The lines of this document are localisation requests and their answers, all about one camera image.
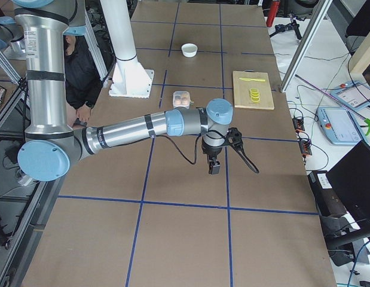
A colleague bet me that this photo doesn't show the teach pendant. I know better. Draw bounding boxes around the teach pendant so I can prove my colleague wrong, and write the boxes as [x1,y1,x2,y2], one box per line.
[330,81,370,111]
[316,106,365,146]

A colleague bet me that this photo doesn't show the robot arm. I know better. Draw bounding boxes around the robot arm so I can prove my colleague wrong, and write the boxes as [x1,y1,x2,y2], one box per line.
[14,1,233,182]
[0,16,26,60]

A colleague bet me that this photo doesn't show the red bottle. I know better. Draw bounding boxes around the red bottle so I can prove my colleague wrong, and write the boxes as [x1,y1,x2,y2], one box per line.
[266,0,280,28]

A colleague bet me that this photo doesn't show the teach pendant far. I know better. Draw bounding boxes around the teach pendant far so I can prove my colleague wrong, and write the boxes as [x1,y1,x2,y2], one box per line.
[330,81,370,111]

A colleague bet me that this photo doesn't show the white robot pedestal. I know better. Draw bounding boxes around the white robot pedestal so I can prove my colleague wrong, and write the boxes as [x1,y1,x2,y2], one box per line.
[100,0,154,99]

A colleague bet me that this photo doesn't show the black tripod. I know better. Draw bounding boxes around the black tripod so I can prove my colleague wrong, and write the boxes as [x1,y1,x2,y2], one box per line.
[270,13,306,41]

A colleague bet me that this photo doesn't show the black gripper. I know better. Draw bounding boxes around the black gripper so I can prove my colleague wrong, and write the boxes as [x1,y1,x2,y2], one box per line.
[201,140,222,175]

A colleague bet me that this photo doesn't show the black box device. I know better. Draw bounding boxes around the black box device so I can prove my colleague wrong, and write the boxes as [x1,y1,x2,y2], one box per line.
[308,170,347,218]

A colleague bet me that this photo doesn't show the clear plastic egg box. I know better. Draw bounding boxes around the clear plastic egg box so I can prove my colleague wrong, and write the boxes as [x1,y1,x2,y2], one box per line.
[172,91,192,109]

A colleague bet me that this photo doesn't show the teach pendant near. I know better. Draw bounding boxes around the teach pendant near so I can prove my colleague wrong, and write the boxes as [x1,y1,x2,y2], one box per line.
[316,106,365,146]

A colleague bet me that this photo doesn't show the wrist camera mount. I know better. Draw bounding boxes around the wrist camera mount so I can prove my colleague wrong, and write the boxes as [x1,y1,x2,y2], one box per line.
[226,127,244,151]

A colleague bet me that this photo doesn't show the wooden cutting board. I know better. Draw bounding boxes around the wooden cutting board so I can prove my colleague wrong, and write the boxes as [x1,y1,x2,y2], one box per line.
[233,71,274,110]

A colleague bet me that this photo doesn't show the green tipped grabber stick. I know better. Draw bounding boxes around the green tipped grabber stick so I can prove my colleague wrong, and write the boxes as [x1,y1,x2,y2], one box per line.
[294,74,370,135]

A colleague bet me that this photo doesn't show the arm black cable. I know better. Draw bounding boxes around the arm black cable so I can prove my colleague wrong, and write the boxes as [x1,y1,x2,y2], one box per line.
[154,131,260,175]

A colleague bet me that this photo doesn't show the white bowl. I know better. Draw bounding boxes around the white bowl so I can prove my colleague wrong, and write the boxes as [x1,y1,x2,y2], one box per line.
[181,43,198,58]

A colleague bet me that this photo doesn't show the black monitor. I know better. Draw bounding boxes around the black monitor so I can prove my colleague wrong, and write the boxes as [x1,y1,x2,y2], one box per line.
[327,141,370,231]

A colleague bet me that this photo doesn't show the aluminium frame post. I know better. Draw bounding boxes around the aluminium frame post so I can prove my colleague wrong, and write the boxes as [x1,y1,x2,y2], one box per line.
[280,0,332,93]

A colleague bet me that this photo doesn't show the yellow plastic knife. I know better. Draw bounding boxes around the yellow plastic knife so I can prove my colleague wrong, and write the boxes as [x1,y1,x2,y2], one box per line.
[239,77,266,83]

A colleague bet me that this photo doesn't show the orange black usb hub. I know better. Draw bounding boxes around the orange black usb hub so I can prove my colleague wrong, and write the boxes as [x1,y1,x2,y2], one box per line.
[292,117,312,157]

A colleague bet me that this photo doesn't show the seated person in black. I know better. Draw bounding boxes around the seated person in black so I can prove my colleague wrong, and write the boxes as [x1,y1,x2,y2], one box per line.
[63,35,103,127]

